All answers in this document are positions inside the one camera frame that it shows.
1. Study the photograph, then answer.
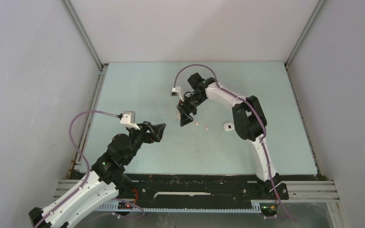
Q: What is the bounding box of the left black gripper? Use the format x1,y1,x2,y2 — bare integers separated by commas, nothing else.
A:
124,121,165,164

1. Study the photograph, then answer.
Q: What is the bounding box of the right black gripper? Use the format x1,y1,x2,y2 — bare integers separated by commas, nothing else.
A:
177,93,207,127

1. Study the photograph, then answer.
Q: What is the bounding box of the white earbud charging case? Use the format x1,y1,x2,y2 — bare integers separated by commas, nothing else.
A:
223,123,235,132

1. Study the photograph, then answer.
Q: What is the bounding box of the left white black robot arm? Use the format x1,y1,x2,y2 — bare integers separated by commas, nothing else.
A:
29,121,166,228

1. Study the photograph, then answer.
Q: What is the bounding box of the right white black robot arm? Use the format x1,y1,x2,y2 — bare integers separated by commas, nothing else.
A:
171,73,281,199

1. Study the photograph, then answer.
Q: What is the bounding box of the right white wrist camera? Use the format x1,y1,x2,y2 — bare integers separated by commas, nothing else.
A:
170,86,185,102

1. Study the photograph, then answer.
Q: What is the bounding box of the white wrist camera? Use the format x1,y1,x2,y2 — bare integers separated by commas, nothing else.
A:
120,111,140,130
170,86,185,102

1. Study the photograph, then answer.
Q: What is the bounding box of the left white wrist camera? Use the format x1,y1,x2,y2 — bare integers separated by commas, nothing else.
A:
120,111,140,130

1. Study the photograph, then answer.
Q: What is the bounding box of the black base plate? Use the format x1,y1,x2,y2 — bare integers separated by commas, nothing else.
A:
70,171,289,211

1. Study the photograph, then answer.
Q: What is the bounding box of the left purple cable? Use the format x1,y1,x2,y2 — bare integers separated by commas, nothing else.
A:
33,110,122,228

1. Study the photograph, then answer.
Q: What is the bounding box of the white slotted cable duct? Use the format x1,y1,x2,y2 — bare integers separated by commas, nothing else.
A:
94,202,262,213

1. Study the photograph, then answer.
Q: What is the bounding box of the aluminium frame rail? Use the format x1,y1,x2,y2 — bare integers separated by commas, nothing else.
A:
251,180,341,203

